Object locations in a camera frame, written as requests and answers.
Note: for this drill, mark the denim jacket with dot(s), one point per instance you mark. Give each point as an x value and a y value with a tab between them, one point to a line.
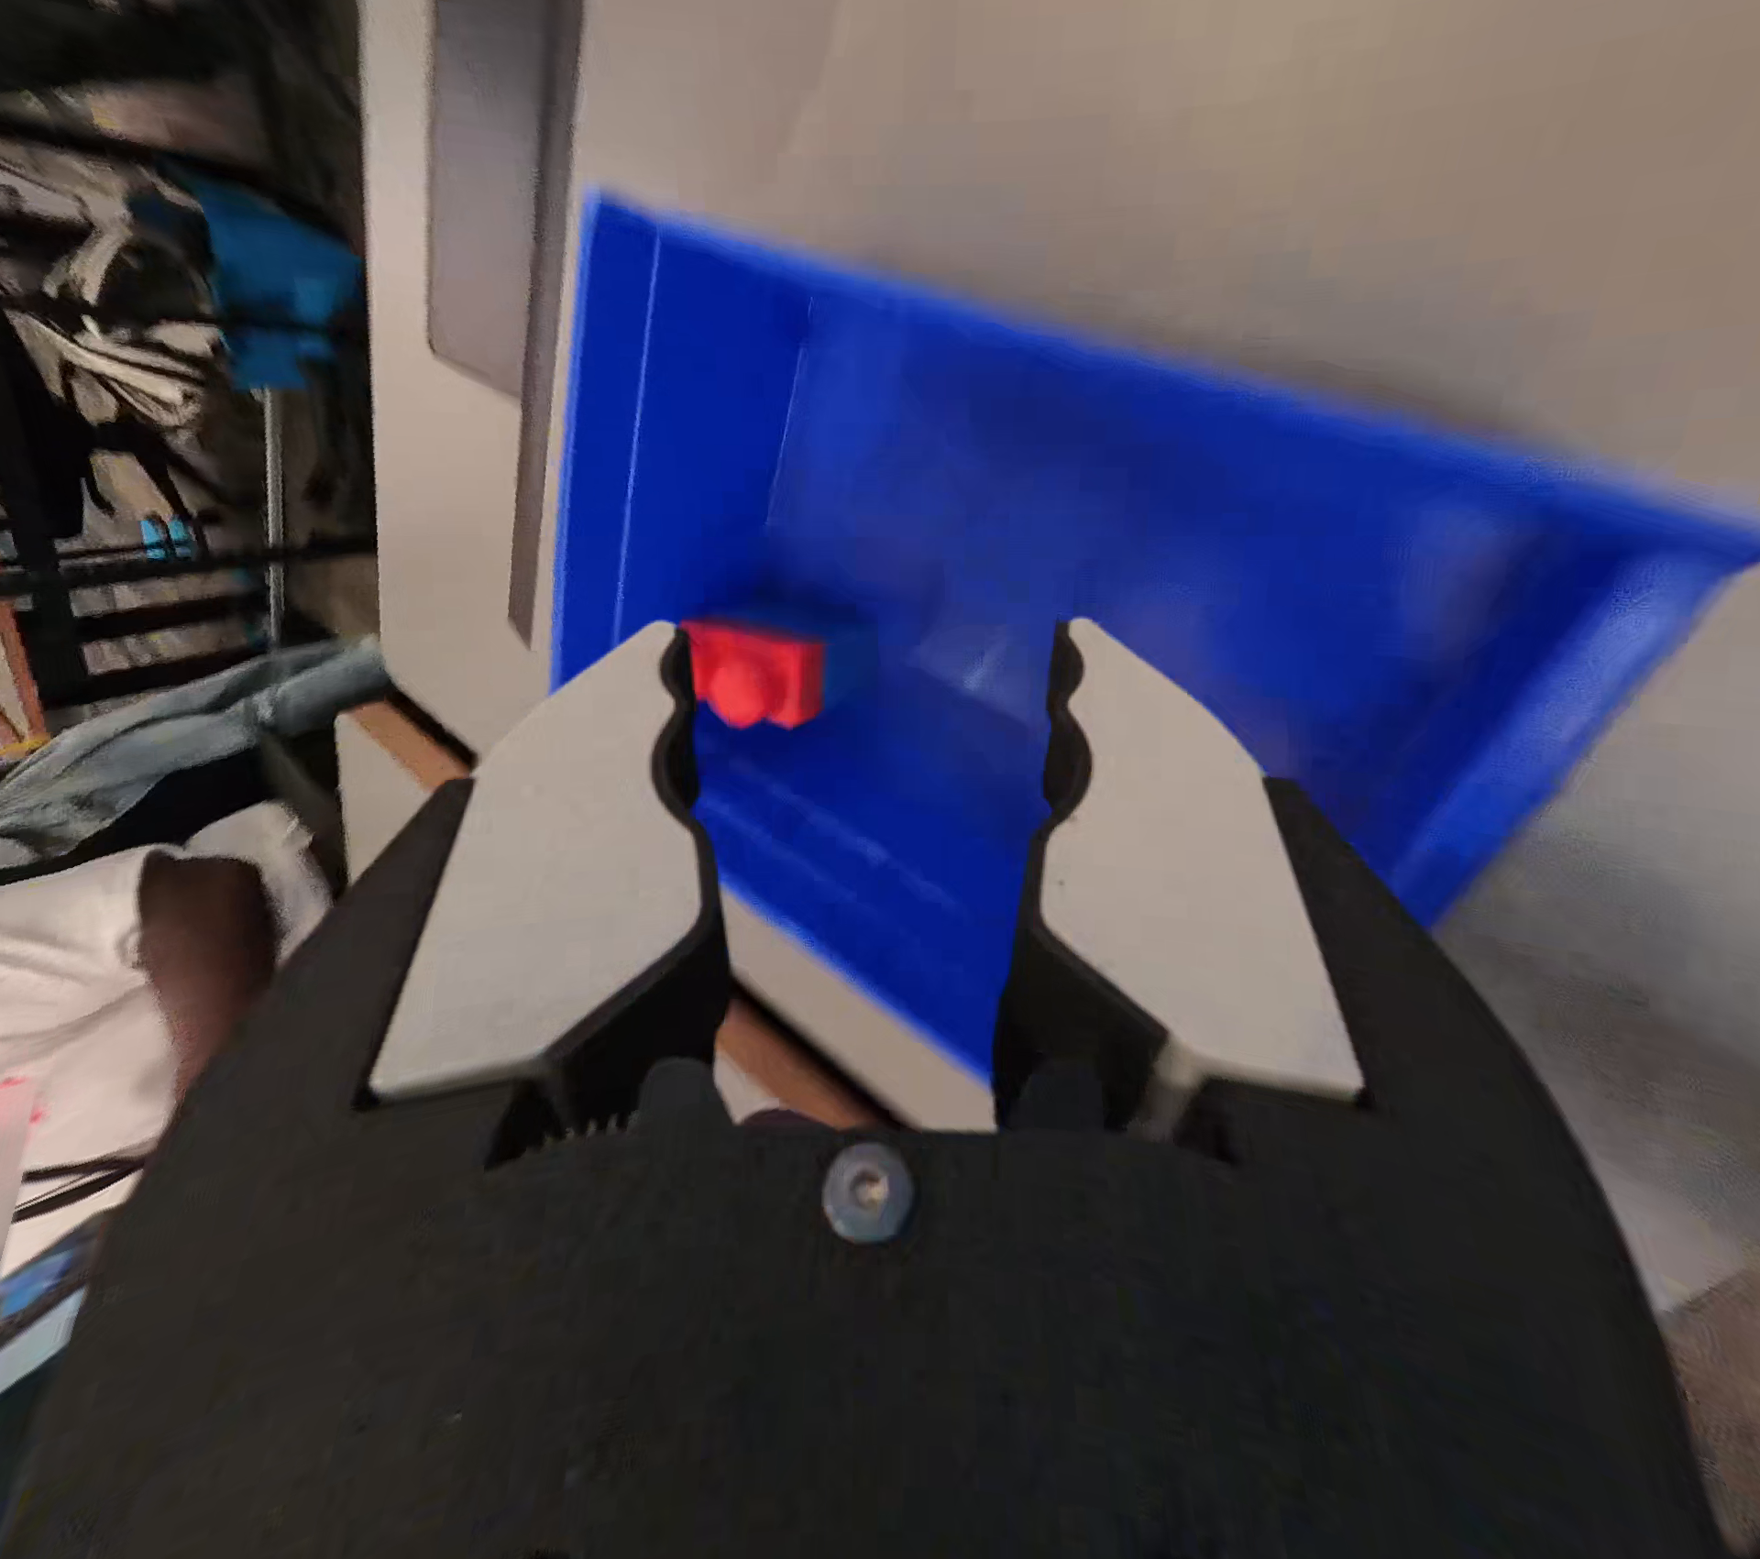
206	707

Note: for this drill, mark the blue plastic bin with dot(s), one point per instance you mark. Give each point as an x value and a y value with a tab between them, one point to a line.
1238	556

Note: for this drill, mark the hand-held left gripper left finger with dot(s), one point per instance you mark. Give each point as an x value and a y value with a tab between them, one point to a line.
551	899

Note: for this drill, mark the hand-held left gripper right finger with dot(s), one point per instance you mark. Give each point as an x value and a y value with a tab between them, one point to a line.
1183	899

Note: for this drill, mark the red two-stud block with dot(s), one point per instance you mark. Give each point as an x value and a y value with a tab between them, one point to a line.
756	672

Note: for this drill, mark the black metal rack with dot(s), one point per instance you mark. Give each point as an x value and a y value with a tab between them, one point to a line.
83	597

